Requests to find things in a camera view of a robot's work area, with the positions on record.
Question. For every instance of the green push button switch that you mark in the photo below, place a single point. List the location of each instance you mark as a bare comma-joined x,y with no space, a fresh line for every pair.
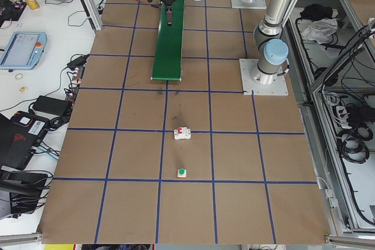
182,173

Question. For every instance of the green conveyor belt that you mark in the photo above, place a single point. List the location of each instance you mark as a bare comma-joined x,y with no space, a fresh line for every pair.
170,51

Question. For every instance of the grey power strip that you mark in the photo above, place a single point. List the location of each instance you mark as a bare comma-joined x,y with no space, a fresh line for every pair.
75,83

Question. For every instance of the white circuit breaker red levers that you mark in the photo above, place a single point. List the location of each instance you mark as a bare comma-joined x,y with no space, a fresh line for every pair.
183,133

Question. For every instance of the yellow drink can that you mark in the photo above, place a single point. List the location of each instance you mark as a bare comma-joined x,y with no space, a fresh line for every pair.
31,2

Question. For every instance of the black cloth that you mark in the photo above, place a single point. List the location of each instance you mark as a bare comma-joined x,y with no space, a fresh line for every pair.
316,11

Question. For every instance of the large black power brick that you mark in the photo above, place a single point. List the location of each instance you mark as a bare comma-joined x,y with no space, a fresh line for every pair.
52,104

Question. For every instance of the white cloth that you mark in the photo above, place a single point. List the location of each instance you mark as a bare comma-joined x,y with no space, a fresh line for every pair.
317,30

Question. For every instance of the blue-edged teach pendant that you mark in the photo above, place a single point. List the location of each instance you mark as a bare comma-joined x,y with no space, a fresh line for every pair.
22,49

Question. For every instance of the black electronics box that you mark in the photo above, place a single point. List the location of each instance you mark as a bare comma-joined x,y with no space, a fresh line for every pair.
8,10

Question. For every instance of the yellow rubber band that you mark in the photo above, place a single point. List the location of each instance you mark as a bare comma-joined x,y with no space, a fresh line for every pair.
23,88
15,76

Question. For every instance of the black device with red logo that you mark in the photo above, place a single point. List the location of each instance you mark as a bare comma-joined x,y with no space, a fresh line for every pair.
17,141

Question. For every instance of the white power strip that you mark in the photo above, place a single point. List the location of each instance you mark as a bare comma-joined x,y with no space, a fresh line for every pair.
342,115

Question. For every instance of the black box device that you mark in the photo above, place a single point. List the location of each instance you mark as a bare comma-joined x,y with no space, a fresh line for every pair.
20,185

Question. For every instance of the aluminium profile bar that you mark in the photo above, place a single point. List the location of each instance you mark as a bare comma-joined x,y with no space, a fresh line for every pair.
351,239
20,237

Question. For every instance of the aluminium profile post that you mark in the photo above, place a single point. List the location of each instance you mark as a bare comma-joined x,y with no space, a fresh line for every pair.
92,13

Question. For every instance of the white square base plate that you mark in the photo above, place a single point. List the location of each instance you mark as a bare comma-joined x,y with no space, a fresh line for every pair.
278,89
249,4

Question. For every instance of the V-shaped metal bar frame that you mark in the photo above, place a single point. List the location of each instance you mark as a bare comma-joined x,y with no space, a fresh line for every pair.
307,133

